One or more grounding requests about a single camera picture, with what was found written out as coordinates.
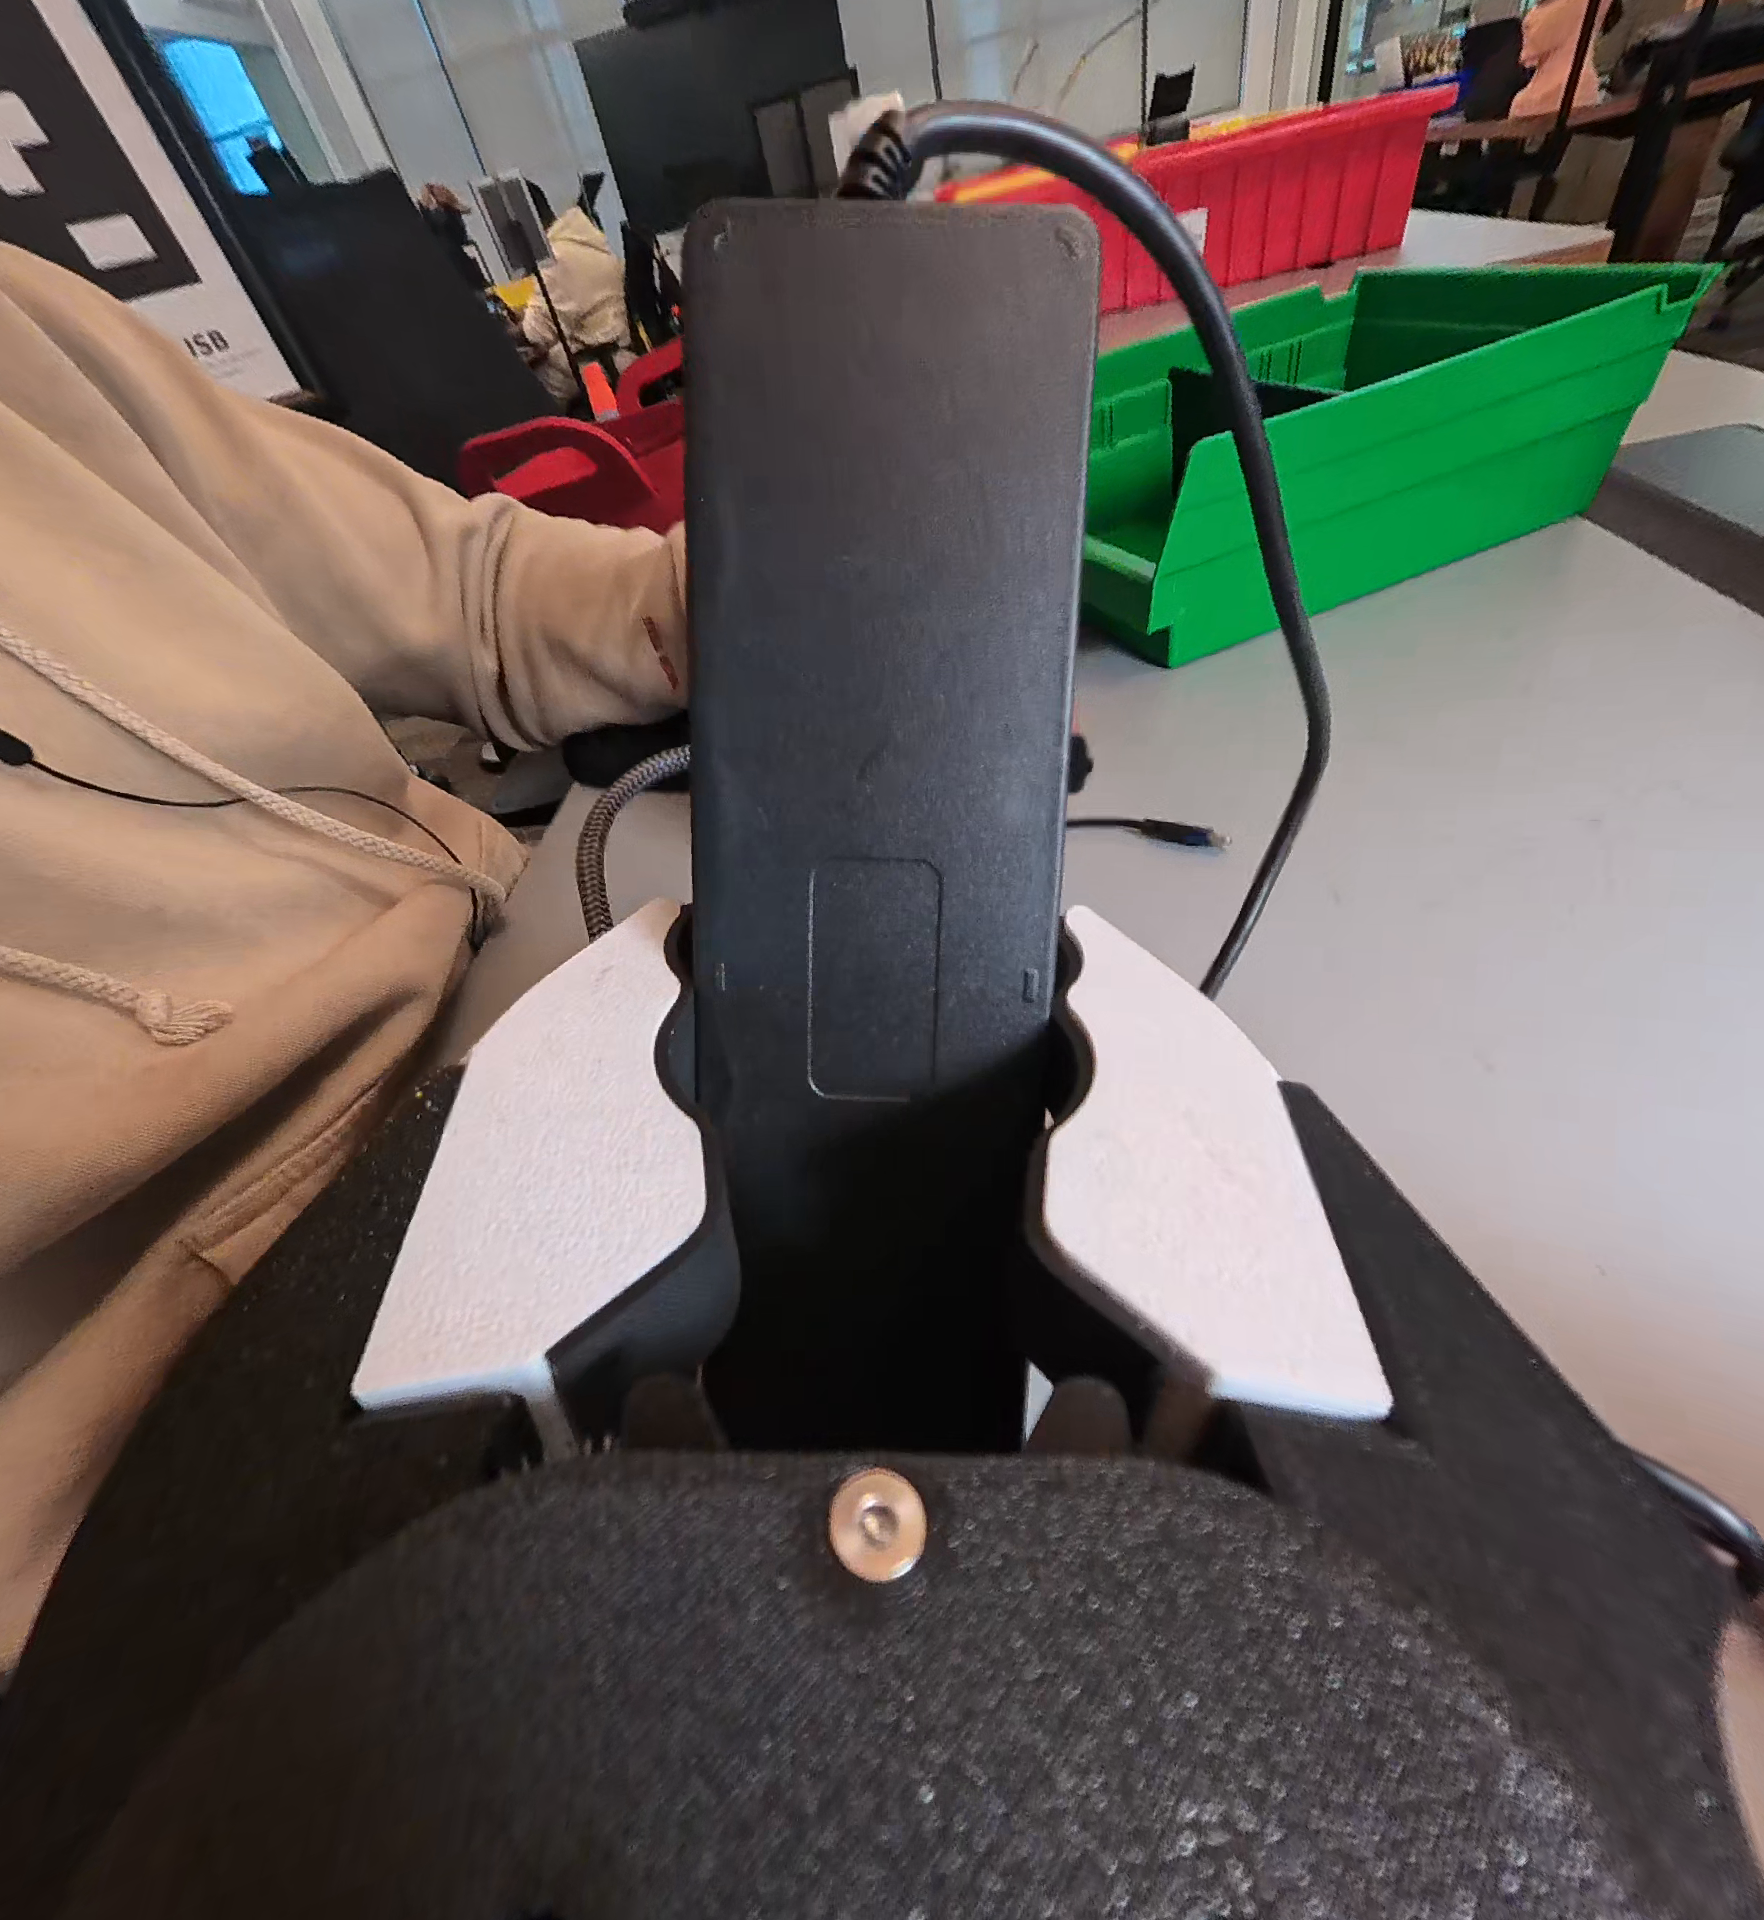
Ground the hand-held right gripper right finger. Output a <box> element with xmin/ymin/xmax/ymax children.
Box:
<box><xmin>1028</xmin><ymin>903</ymin><xmax>1394</xmax><ymax>1464</ymax></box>

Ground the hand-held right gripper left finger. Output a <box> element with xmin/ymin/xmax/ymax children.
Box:
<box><xmin>351</xmin><ymin>898</ymin><xmax>744</xmax><ymax>1464</ymax></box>

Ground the braided grey USB cable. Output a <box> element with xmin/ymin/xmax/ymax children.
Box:
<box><xmin>574</xmin><ymin>751</ymin><xmax>695</xmax><ymax>950</ymax></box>

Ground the black USB hub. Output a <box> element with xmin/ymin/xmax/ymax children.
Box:
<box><xmin>679</xmin><ymin>196</ymin><xmax>1103</xmax><ymax>1454</ymax></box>

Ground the green plastic bin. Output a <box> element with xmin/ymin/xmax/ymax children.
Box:
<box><xmin>1077</xmin><ymin>262</ymin><xmax>1724</xmax><ymax>672</ymax></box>

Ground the red felt bag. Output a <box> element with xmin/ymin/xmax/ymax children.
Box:
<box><xmin>613</xmin><ymin>340</ymin><xmax>692</xmax><ymax>452</ymax></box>
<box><xmin>455</xmin><ymin>418</ymin><xmax>692</xmax><ymax>537</ymax></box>

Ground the black bin divider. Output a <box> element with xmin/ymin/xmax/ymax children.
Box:
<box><xmin>1167</xmin><ymin>364</ymin><xmax>1347</xmax><ymax>457</ymax></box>

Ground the ribbed red plastic bin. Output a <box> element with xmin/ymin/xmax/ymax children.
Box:
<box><xmin>940</xmin><ymin>84</ymin><xmax>1463</xmax><ymax>321</ymax></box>

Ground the black monitor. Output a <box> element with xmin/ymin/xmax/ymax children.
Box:
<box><xmin>574</xmin><ymin>0</ymin><xmax>856</xmax><ymax>235</ymax></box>

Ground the black white marker board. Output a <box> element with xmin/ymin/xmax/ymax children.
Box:
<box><xmin>0</xmin><ymin>0</ymin><xmax>317</xmax><ymax>403</ymax></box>

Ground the thin black earphone cable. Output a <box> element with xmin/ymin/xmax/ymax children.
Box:
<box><xmin>0</xmin><ymin>694</ymin><xmax>511</xmax><ymax>950</ymax></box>

